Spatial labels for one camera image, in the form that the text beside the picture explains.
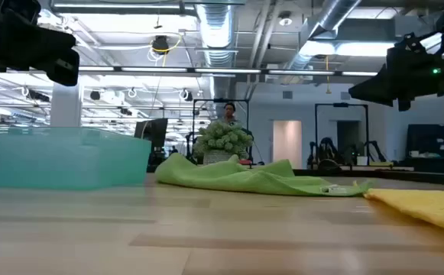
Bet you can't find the silver round ventilation duct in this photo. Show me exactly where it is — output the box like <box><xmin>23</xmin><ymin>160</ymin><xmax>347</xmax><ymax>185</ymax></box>
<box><xmin>196</xmin><ymin>3</ymin><xmax>235</xmax><ymax>100</ymax></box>

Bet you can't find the black background stand frame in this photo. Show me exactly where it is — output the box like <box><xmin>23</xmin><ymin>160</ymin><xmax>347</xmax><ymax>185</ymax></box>
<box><xmin>314</xmin><ymin>102</ymin><xmax>371</xmax><ymax>167</ymax></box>
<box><xmin>192</xmin><ymin>98</ymin><xmax>251</xmax><ymax>162</ymax></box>

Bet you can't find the black aluminium table frame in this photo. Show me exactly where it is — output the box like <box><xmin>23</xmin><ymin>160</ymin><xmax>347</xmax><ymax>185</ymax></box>
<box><xmin>293</xmin><ymin>167</ymin><xmax>444</xmax><ymax>187</ymax></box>

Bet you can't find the teal translucent plastic basket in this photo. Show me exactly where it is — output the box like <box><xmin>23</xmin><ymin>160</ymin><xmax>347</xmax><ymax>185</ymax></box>
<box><xmin>0</xmin><ymin>126</ymin><xmax>152</xmax><ymax>191</ymax></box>

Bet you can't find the black ceiling device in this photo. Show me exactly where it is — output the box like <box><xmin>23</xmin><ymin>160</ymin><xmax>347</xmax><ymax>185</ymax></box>
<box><xmin>151</xmin><ymin>34</ymin><xmax>170</xmax><ymax>55</ymax></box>

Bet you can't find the green microfiber towel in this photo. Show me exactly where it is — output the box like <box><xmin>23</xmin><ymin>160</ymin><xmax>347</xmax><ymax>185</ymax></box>
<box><xmin>154</xmin><ymin>153</ymin><xmax>371</xmax><ymax>198</ymax></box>

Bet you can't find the yellow hanging cord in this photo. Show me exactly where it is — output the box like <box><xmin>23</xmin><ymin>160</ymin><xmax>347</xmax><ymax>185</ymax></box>
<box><xmin>323</xmin><ymin>55</ymin><xmax>332</xmax><ymax>95</ymax></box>

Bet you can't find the artificial green potted plant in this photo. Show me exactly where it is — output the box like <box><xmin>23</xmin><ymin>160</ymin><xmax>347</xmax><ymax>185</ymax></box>
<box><xmin>193</xmin><ymin>120</ymin><xmax>254</xmax><ymax>166</ymax></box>

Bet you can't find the black background cabinet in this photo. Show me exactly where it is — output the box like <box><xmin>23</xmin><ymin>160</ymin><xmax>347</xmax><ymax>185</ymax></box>
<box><xmin>404</xmin><ymin>124</ymin><xmax>444</xmax><ymax>175</ymax></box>

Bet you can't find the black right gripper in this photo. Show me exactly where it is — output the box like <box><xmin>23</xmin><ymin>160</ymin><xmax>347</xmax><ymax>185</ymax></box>
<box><xmin>348</xmin><ymin>32</ymin><xmax>444</xmax><ymax>112</ymax></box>

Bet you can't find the person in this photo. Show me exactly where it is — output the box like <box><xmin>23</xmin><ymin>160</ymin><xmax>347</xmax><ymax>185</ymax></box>
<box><xmin>221</xmin><ymin>102</ymin><xmax>242</xmax><ymax>127</ymax></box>

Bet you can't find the silver slanted ventilation duct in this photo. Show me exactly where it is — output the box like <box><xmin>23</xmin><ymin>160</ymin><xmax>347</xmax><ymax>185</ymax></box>
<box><xmin>282</xmin><ymin>0</ymin><xmax>362</xmax><ymax>72</ymax></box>

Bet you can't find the white building column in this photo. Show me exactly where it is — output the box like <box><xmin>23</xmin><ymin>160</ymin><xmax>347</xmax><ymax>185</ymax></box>
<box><xmin>49</xmin><ymin>82</ymin><xmax>83</xmax><ymax>129</ymax></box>

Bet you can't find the black background monitor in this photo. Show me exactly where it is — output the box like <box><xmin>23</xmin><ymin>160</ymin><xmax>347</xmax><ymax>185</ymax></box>
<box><xmin>134</xmin><ymin>118</ymin><xmax>169</xmax><ymax>154</ymax></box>

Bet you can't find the white door panel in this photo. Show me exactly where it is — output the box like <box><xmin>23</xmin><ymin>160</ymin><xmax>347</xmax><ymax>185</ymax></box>
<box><xmin>272</xmin><ymin>120</ymin><xmax>303</xmax><ymax>170</ymax></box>

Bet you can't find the long ceiling light bar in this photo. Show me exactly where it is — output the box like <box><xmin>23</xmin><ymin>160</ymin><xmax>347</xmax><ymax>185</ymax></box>
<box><xmin>78</xmin><ymin>65</ymin><xmax>378</xmax><ymax>78</ymax></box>

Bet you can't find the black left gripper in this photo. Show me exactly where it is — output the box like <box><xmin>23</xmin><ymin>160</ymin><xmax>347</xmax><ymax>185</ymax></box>
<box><xmin>0</xmin><ymin>10</ymin><xmax>81</xmax><ymax>87</ymax></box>

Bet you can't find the yellow microfiber towel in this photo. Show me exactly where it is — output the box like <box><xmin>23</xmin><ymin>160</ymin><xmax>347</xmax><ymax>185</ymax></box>
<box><xmin>363</xmin><ymin>178</ymin><xmax>444</xmax><ymax>236</ymax></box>

